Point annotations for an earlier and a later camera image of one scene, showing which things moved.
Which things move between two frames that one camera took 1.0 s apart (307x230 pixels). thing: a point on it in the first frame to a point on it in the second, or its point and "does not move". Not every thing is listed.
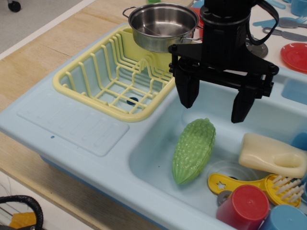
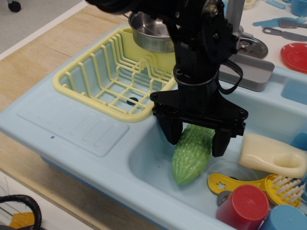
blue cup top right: [299, 7] does not move
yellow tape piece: [21, 220] does not move
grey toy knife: [289, 35] does not move
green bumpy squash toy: [192, 149] does not move
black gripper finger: [188, 87] to [172, 128]
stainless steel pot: [155, 27] does not move
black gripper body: [222, 57] to [197, 100]
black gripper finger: [242, 106] to [220, 140]
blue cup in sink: [285, 217] does not move
